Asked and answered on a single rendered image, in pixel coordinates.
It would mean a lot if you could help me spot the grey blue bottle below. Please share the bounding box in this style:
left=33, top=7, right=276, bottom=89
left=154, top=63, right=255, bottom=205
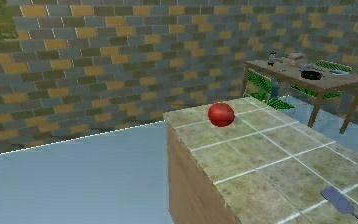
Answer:
left=270, top=81, right=282, bottom=100

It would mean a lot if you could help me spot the black pan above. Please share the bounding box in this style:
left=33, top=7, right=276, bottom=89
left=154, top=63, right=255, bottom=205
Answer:
left=300, top=69, right=324, bottom=81

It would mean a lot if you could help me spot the red apple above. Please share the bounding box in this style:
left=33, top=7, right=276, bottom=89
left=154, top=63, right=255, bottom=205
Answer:
left=207, top=101, right=236, bottom=128

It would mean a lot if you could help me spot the brown wooden table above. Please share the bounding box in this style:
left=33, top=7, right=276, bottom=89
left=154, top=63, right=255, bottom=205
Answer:
left=240, top=57, right=358, bottom=135

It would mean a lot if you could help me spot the green chair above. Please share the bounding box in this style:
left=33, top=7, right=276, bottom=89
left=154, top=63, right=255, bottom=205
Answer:
left=246, top=68, right=296, bottom=111
left=289, top=60, right=353, bottom=100

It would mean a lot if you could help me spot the grey spatula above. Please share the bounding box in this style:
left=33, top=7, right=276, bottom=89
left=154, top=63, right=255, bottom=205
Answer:
left=319, top=186, right=358, bottom=224

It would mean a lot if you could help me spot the dark vacuum flask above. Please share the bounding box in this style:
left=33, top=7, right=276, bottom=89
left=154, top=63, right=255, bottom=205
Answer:
left=267, top=50, right=277, bottom=67

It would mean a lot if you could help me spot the tiled kitchen counter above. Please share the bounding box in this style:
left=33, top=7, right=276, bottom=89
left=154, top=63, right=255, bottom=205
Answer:
left=162, top=96, right=358, bottom=224

